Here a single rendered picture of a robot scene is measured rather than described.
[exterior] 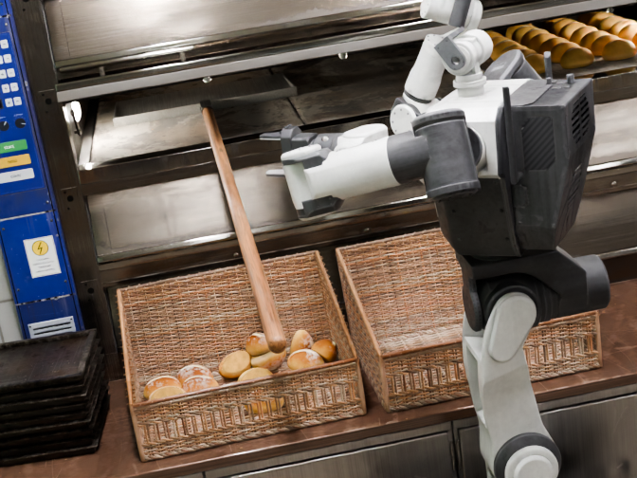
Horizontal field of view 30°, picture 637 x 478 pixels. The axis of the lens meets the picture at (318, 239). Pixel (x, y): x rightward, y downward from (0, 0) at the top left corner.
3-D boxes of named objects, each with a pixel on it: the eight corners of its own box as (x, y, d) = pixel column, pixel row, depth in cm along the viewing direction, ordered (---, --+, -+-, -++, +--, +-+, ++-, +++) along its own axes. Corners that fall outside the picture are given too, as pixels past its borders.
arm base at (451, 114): (437, 206, 219) (495, 192, 214) (410, 206, 208) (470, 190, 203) (420, 127, 220) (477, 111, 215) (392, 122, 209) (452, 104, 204)
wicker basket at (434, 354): (345, 340, 330) (331, 247, 321) (538, 299, 337) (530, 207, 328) (384, 416, 285) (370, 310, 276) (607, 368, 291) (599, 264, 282)
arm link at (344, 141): (372, 165, 249) (333, 180, 239) (367, 122, 247) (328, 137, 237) (397, 166, 245) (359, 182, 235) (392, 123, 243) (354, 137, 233)
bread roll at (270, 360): (284, 342, 313) (293, 361, 314) (279, 340, 319) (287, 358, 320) (250, 360, 311) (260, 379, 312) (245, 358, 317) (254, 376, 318)
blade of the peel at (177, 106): (298, 95, 355) (296, 86, 354) (114, 127, 349) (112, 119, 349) (282, 73, 389) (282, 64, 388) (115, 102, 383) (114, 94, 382)
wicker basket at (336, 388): (133, 380, 325) (113, 287, 316) (334, 339, 332) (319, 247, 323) (138, 466, 279) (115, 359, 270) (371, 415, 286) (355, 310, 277)
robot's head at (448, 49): (493, 53, 225) (467, 21, 225) (478, 64, 218) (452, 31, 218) (468, 72, 229) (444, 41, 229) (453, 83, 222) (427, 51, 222)
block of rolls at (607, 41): (464, 45, 390) (463, 28, 388) (604, 21, 394) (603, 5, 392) (521, 79, 333) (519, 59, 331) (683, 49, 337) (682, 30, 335)
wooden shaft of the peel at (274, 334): (289, 354, 183) (286, 336, 182) (270, 358, 183) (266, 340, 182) (213, 116, 344) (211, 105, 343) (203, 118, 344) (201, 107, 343)
